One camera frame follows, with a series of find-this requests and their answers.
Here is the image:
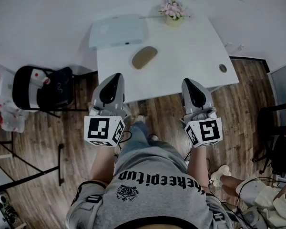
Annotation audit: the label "person's right forearm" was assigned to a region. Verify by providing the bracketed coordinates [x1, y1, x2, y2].
[187, 145, 210, 188]

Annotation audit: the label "black metal desk frame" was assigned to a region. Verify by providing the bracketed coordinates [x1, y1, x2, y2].
[0, 139, 65, 190]

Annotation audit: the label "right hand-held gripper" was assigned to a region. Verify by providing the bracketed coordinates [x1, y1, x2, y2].
[180, 78, 223, 149]

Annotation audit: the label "white bag with bottles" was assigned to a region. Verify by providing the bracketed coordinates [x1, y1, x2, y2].
[26, 70, 51, 106]

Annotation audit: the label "black metal chair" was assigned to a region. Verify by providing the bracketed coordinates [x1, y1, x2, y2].
[251, 104, 286, 176]

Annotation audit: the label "person's blue jeans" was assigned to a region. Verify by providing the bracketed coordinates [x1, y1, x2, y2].
[120, 120, 188, 174]

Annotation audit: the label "person's left forearm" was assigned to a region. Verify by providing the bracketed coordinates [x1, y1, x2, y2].
[89, 146, 116, 186]

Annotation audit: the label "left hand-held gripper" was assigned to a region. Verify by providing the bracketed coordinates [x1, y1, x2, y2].
[83, 73, 129, 148]

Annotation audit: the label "pink flowers in cream pot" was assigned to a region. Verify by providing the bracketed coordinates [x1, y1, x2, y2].
[158, 0, 191, 28]

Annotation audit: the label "tan oval pouch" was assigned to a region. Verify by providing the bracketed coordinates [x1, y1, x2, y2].
[131, 46, 158, 70]

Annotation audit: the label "black bag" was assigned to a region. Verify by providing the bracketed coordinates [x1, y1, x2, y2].
[37, 67, 74, 107]

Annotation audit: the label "black folding chair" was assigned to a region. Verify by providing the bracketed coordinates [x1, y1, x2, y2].
[11, 65, 91, 118]

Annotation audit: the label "white flat box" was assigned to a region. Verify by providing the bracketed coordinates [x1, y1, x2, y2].
[89, 14, 149, 49]

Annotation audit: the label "person's grey printed t-shirt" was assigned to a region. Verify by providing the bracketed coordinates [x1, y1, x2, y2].
[66, 151, 234, 229]

